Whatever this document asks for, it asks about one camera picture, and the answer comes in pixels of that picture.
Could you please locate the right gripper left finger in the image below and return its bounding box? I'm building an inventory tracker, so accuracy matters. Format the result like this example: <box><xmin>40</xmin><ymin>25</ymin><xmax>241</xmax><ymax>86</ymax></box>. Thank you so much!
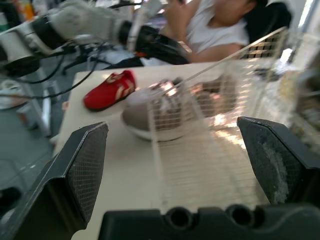
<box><xmin>5</xmin><ymin>122</ymin><xmax>110</xmax><ymax>240</ymax></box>

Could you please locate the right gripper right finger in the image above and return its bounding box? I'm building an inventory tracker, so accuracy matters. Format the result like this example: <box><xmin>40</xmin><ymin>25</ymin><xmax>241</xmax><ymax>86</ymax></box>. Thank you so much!
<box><xmin>236</xmin><ymin>116</ymin><xmax>320</xmax><ymax>206</ymax></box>

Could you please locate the small red shoe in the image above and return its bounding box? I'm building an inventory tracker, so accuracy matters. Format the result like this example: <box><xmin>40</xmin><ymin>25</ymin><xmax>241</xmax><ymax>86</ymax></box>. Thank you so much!
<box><xmin>83</xmin><ymin>70</ymin><xmax>138</xmax><ymax>112</ymax></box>

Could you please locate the large grey shoe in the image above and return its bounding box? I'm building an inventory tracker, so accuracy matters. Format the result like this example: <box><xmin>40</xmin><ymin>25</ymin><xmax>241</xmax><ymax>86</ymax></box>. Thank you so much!
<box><xmin>120</xmin><ymin>79</ymin><xmax>201</xmax><ymax>143</ymax></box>

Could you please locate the person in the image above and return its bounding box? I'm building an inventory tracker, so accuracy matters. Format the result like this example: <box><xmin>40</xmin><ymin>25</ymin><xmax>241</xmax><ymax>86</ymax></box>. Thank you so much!
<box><xmin>159</xmin><ymin>0</ymin><xmax>266</xmax><ymax>63</ymax></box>

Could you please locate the robot body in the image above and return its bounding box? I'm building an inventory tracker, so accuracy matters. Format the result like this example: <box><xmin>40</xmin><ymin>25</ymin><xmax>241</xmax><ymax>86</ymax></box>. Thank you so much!
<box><xmin>119</xmin><ymin>21</ymin><xmax>191</xmax><ymax>66</ymax></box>

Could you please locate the white wire basket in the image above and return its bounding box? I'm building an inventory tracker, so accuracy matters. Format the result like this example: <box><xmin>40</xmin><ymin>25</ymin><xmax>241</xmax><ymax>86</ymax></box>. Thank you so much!
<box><xmin>147</xmin><ymin>26</ymin><xmax>320</xmax><ymax>208</ymax></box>

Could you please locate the black cable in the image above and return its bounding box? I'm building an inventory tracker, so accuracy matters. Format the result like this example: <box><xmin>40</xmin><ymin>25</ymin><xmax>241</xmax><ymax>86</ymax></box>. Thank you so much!
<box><xmin>0</xmin><ymin>41</ymin><xmax>141</xmax><ymax>100</ymax></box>

